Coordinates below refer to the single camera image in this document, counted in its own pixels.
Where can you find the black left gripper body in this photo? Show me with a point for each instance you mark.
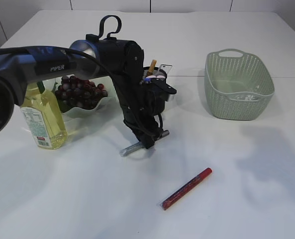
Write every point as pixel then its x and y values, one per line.
pixel 148 132

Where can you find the silver glitter marker pen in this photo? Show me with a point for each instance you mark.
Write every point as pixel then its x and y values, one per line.
pixel 139 145

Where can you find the blue scissors with sheath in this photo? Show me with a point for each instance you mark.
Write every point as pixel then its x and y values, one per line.
pixel 145 81

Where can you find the pink scissors with sheath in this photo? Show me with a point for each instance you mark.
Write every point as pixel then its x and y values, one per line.
pixel 160 77

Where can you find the clear plastic ruler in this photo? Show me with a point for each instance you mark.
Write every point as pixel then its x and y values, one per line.
pixel 163 70

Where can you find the gold glitter marker pen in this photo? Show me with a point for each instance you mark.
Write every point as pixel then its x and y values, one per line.
pixel 151 68

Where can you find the purple red grape bunch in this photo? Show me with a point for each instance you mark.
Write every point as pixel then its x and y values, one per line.
pixel 74 92

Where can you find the red glitter marker pen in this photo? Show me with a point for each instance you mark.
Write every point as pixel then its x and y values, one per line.
pixel 173 198

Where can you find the yellow tea plastic bottle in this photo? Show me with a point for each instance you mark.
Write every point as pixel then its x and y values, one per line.
pixel 43 117

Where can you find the clear plastic sheet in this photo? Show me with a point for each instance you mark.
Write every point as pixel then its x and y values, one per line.
pixel 245 96

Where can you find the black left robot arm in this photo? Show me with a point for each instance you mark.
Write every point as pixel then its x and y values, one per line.
pixel 121 60

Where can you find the light green wavy plate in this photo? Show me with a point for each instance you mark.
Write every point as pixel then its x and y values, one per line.
pixel 76 112

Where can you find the black mesh pen cup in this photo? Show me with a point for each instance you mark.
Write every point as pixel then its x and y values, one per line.
pixel 155 105

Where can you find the light green woven basket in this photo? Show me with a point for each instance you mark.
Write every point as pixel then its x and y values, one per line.
pixel 226 76

